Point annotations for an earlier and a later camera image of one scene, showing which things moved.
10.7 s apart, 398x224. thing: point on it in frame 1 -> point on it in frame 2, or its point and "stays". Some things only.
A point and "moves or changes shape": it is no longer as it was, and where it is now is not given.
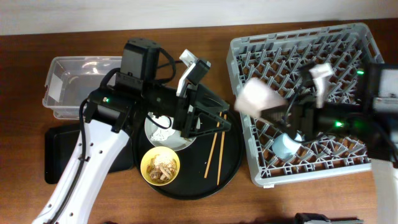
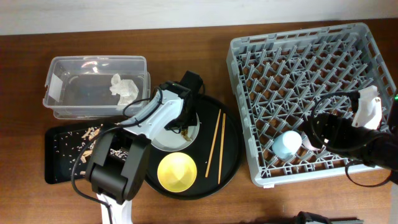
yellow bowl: (160, 165) moves or changes shape
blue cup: (285, 147) stays
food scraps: (161, 167) -> (67, 145)
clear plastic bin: (71, 80) stays
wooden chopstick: (221, 149) stays
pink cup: (255, 95) -> (306, 142)
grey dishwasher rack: (275, 59) stays
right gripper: (301, 117) -> (341, 127)
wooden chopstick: (212, 147) stays
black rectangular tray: (61, 141) stays
